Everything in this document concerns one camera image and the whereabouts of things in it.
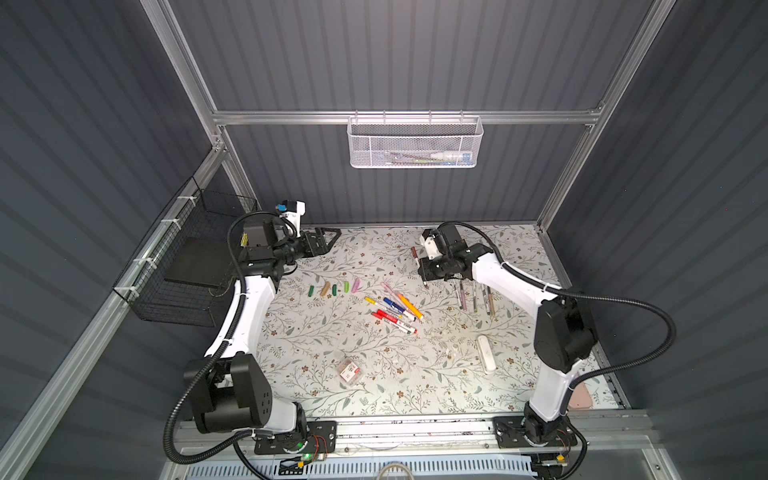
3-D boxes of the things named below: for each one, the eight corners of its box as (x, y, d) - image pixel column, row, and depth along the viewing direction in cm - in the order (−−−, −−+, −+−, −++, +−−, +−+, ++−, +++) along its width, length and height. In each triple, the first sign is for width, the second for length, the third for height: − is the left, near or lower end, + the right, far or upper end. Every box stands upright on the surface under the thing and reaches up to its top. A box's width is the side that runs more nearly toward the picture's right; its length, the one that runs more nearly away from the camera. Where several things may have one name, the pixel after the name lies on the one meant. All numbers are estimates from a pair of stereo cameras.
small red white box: (334, 371, 86) (333, 368, 84) (346, 358, 89) (345, 354, 86) (351, 387, 83) (350, 384, 81) (363, 373, 86) (363, 370, 83)
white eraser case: (482, 373, 85) (485, 369, 82) (475, 340, 92) (478, 335, 89) (493, 373, 85) (497, 369, 82) (486, 340, 92) (489, 335, 89)
